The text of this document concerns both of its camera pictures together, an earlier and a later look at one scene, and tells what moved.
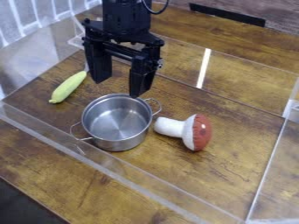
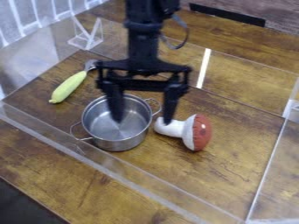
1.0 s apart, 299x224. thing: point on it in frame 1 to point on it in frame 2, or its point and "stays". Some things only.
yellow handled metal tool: (67, 86) stays
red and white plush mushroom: (196, 130) stays
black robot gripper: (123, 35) to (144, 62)
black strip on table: (240, 17) stays
